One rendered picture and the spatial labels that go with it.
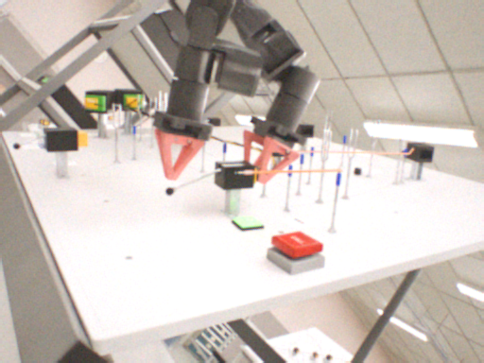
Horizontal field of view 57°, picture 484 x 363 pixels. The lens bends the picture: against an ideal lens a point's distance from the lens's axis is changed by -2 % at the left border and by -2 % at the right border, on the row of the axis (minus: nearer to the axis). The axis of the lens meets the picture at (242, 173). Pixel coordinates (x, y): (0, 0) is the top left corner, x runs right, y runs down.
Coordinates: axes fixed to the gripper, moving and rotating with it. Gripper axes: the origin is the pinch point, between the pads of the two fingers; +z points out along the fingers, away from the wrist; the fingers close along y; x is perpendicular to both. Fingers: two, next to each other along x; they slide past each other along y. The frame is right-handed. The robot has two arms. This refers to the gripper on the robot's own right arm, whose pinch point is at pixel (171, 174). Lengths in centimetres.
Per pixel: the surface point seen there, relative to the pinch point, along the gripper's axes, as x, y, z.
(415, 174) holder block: -65, 10, -6
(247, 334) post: -34, 18, 41
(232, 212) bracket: -11.8, -0.7, 5.0
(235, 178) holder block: -10.4, -1.8, -1.2
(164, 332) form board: 7.6, -28.0, 10.3
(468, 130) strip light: -288, 164, -31
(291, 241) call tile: -10.5, -20.4, 2.5
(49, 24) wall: -16, 769, -64
